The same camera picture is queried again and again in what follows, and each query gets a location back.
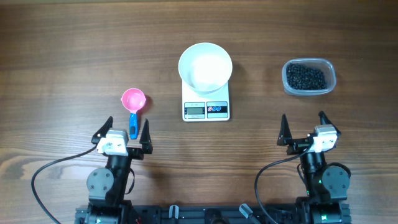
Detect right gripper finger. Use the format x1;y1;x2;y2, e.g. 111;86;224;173
277;114;293;146
318;111;341;135

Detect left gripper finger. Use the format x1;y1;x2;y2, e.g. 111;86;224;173
139;119;153;154
91;116;113;144

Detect pink scoop with blue handle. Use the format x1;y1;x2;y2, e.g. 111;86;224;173
121;88;146;139

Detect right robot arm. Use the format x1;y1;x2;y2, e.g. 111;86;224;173
277;111;352;223

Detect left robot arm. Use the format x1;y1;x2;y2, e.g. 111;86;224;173
75;117;153;224

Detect white digital kitchen scale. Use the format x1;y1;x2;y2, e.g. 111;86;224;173
182;83;231;122

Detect white bowl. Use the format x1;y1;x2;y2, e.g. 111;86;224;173
178;42;233;94

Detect black beans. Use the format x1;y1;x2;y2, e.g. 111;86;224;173
286;63;326;90

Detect clear plastic container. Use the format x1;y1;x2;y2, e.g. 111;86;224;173
282;58;336;96

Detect right black camera cable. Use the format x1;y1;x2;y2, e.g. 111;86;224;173
254;143;313;224

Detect black camera cable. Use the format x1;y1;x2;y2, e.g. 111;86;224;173
254;143;313;224
30;144;99;224

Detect left black camera cable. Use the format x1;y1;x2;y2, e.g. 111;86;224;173
30;144;99;224

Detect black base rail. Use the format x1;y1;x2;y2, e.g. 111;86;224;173
74;203;352;224

